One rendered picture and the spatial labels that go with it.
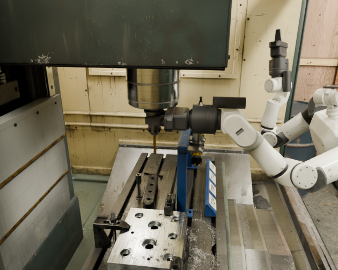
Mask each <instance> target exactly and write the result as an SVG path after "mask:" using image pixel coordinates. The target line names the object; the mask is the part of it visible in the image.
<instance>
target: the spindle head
mask: <svg viewBox="0 0 338 270"><path fill-rule="evenodd" d="M231 12H232V0H0V66H44V67H69V68H118V69H167V70H215V71H225V68H227V65H228V59H230V55H229V42H230V27H231Z"/></svg>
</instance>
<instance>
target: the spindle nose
mask: <svg viewBox="0 0 338 270"><path fill-rule="evenodd" d="M125 70H126V90H127V99H128V104H129V105H130V106H132V107H134V108H138V109H146V110H159V109H167V108H172V107H175V106H176V105H178V104H179V102H180V90H181V80H180V79H181V70H167V69H125Z"/></svg>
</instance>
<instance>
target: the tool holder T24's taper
mask: <svg viewBox="0 0 338 270"><path fill-rule="evenodd" d="M202 141H203V140H202V134H198V133H193V136H192V142H194V143H201V142H202Z"/></svg>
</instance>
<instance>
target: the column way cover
mask: <svg viewBox="0 0 338 270"><path fill-rule="evenodd" d="M64 137H65V129H64V121H63V113H62V106H61V98H60V94H56V95H54V96H52V97H41V98H39V99H37V100H35V101H33V102H31V103H28V104H26V105H24V106H22V107H20V108H18V109H16V110H14V111H11V112H9V113H7V114H5V115H3V116H1V117H0V270H22V269H23V268H24V266H25V265H26V264H27V262H28V261H29V260H30V259H31V257H32V256H33V255H34V253H35V252H36V250H37V249H38V248H39V246H40V245H41V244H42V242H43V241H44V240H45V239H46V237H47V236H48V235H49V233H50V232H51V231H52V229H53V228H54V227H55V225H56V224H57V223H58V221H59V220H60V218H61V217H62V216H63V215H64V213H65V212H66V211H67V209H68V208H69V207H70V205H71V200H70V193H69V186H68V178H67V173H68V171H69V170H68V164H67V156H66V152H65V144H64Z"/></svg>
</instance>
